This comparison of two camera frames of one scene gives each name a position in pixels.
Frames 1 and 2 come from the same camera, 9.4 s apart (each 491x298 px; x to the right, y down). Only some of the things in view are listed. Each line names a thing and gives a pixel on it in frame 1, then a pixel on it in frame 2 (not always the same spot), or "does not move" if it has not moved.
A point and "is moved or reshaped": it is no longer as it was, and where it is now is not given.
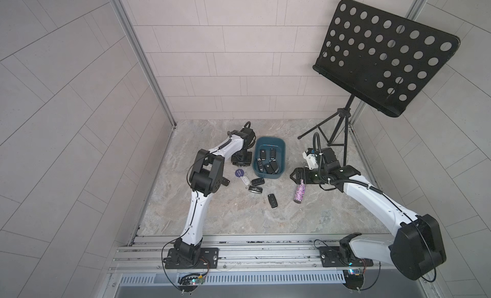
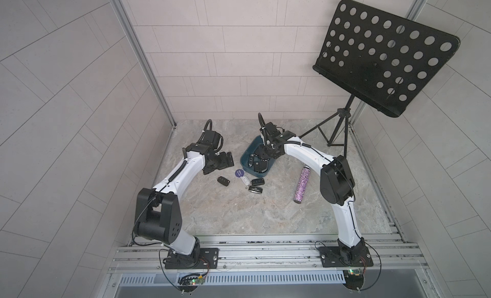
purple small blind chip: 239,172 does not move
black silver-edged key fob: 274,165 -> 261,167
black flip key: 225,181 does not move
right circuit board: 353,279 does not move
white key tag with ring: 245,181 does not move
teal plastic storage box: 269,157 is moved or reshaped
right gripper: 305,175 -> 264,153
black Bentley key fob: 255,189 does not move
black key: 257,181 does not move
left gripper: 246,162 -> 223,162
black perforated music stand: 380,59 does not move
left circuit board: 188,282 does not move
